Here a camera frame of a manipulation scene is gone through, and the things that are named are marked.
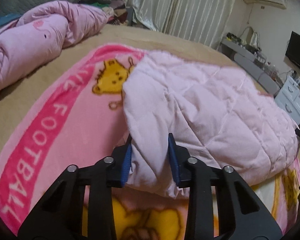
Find tan bed sheet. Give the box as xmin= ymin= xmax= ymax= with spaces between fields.
xmin=0 ymin=24 xmax=273 ymax=176

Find desk clutter items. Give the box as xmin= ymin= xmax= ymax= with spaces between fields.
xmin=225 ymin=26 xmax=282 ymax=82

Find pink football cartoon blanket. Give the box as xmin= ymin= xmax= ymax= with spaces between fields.
xmin=0 ymin=44 xmax=300 ymax=239

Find white striped curtain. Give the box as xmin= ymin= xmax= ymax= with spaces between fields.
xmin=126 ymin=0 xmax=235 ymax=49

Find pile of mixed clothes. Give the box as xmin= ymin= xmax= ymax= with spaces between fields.
xmin=78 ymin=0 xmax=130 ymax=25

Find pink quilted jacket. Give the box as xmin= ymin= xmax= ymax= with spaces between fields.
xmin=123 ymin=50 xmax=300 ymax=198

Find pink rolled duvet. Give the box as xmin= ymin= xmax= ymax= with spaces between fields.
xmin=0 ymin=0 xmax=108 ymax=91

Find grey wall desk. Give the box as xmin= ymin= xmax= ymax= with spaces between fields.
xmin=218 ymin=38 xmax=280 ymax=96

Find white drawer cabinet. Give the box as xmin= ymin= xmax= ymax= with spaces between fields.
xmin=275 ymin=75 xmax=300 ymax=125

